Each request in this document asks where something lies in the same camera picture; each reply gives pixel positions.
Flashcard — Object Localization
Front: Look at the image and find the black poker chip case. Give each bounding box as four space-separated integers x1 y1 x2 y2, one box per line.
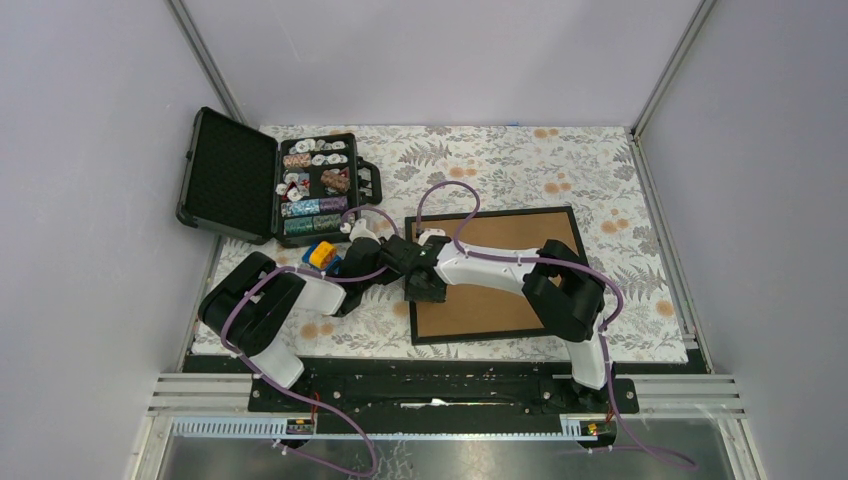
176 107 382 248

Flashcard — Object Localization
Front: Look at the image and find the floral table cloth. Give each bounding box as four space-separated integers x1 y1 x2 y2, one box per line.
192 124 690 364

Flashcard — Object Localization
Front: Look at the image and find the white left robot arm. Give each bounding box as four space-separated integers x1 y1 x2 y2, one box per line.
198 219 399 411

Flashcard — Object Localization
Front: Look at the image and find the aluminium corner post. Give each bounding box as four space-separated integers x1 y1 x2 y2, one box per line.
630 0 718 142
164 0 248 124

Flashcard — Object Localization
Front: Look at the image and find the right aluminium corner post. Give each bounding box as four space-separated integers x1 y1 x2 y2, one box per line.
630 0 718 142

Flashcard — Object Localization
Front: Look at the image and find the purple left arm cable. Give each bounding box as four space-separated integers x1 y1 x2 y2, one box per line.
218 205 402 480

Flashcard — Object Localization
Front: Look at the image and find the left aluminium corner post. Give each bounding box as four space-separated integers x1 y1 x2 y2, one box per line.
164 0 248 124

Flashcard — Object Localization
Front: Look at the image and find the black picture frame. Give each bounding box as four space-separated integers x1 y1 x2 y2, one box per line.
404 205 591 346

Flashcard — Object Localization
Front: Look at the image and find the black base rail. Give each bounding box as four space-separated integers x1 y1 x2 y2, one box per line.
248 358 639 435

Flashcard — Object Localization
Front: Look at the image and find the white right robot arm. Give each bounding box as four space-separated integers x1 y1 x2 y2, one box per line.
380 232 614 412

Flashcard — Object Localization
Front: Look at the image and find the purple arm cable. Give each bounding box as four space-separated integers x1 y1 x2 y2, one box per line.
218 205 402 480
415 180 697 473

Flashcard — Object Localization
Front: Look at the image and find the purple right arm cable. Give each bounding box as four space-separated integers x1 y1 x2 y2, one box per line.
415 180 697 473

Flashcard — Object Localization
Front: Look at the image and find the orange blue toy block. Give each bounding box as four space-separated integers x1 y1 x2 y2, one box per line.
301 241 342 275

